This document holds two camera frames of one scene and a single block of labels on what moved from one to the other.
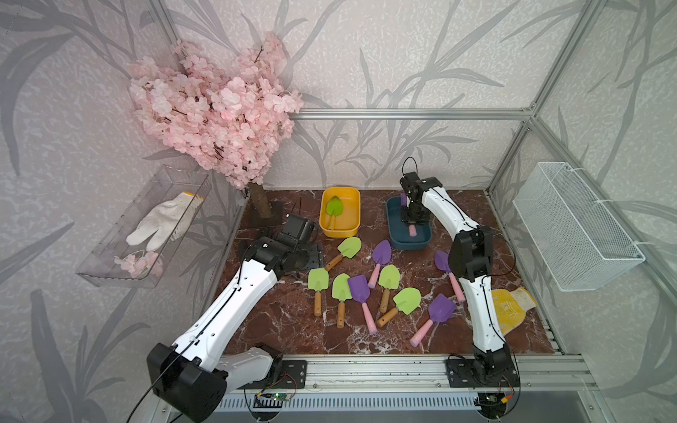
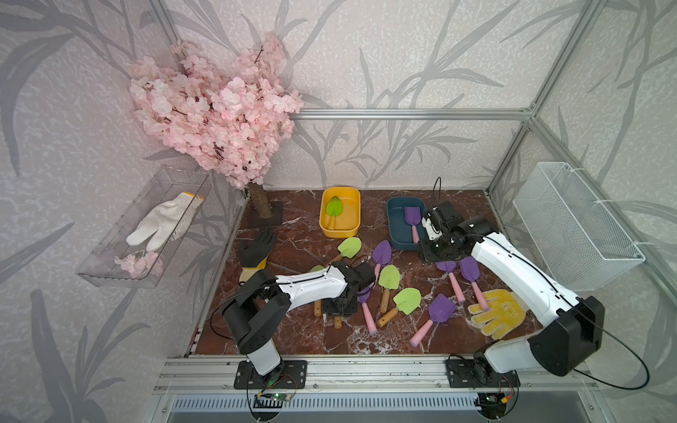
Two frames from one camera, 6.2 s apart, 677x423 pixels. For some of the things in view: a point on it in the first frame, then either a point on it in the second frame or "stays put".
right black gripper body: [412, 214] to [436, 249]
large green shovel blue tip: [333, 208] stays put
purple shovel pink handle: [442, 259] stays put
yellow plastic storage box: [347, 223] stays put
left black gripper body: [308, 257] to [342, 308]
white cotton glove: [168, 220] stays put
